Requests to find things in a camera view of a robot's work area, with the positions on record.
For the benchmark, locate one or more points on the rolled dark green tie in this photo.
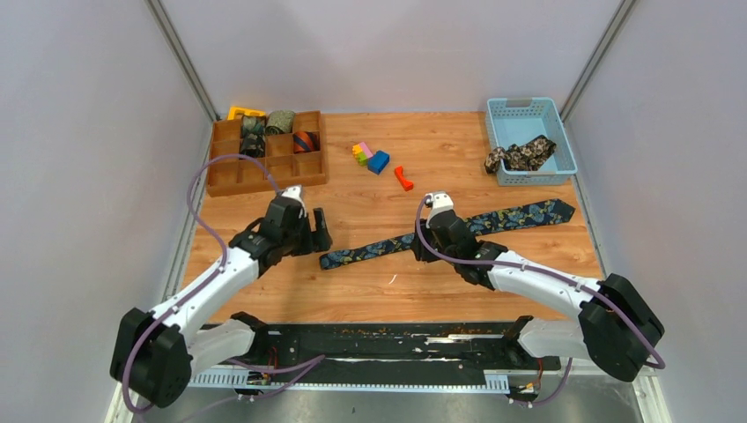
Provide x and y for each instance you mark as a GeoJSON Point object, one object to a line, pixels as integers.
{"type": "Point", "coordinates": [252, 125]}

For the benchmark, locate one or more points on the yellow plastic object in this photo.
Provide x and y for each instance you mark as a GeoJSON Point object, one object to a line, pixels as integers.
{"type": "Point", "coordinates": [236, 112]}

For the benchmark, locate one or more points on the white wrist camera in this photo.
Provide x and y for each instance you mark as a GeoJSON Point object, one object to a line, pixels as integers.
{"type": "Point", "coordinates": [438, 202]}
{"type": "Point", "coordinates": [296, 193]}

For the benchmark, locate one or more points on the green toy block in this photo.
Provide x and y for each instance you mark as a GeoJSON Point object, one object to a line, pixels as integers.
{"type": "Point", "coordinates": [362, 159]}

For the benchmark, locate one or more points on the light blue plastic basket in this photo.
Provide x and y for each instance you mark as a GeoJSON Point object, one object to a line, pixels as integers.
{"type": "Point", "coordinates": [519, 121]}

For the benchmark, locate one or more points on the white slotted cable duct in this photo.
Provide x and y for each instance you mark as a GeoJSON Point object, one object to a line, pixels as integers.
{"type": "Point", "coordinates": [243, 380]}

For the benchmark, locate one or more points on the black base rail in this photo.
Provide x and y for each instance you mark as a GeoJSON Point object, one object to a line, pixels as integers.
{"type": "Point", "coordinates": [395, 352]}

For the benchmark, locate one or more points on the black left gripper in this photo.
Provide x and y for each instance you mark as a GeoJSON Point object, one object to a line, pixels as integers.
{"type": "Point", "coordinates": [318, 241]}

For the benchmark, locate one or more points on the brown floral necktie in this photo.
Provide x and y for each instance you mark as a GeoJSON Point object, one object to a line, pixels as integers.
{"type": "Point", "coordinates": [529, 157]}

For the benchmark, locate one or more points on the rolled orange striped tie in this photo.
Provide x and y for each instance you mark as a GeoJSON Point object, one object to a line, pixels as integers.
{"type": "Point", "coordinates": [305, 141]}

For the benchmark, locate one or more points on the rolled olive tie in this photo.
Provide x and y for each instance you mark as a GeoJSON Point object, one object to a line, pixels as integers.
{"type": "Point", "coordinates": [279, 122]}

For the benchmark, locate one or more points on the blue patterned necktie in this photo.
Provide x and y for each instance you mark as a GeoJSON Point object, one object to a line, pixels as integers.
{"type": "Point", "coordinates": [544, 213]}

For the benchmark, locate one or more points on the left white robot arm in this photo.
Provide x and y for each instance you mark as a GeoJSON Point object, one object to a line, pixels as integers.
{"type": "Point", "coordinates": [158, 351]}

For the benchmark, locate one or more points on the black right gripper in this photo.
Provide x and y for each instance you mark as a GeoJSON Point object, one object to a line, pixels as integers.
{"type": "Point", "coordinates": [426, 233]}

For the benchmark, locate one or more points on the pink toy block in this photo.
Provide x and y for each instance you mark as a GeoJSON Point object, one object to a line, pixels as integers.
{"type": "Point", "coordinates": [365, 149]}

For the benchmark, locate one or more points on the red toy block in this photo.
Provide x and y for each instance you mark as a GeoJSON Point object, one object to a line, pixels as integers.
{"type": "Point", "coordinates": [405, 183]}

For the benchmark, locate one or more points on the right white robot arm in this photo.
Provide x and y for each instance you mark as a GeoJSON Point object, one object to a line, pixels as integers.
{"type": "Point", "coordinates": [605, 321]}

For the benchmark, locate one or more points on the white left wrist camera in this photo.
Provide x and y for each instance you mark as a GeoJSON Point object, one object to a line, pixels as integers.
{"type": "Point", "coordinates": [296, 193]}

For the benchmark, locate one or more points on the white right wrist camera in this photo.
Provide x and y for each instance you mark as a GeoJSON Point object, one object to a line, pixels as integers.
{"type": "Point", "coordinates": [438, 202]}

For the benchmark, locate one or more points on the rolled camouflage tie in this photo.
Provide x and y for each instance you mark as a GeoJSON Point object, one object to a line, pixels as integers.
{"type": "Point", "coordinates": [253, 146]}

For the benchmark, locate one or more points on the blue toy block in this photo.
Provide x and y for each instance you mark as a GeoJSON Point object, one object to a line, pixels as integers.
{"type": "Point", "coordinates": [378, 162]}

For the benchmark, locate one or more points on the wooden compartment tray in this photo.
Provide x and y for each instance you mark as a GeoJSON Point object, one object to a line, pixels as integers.
{"type": "Point", "coordinates": [298, 157]}

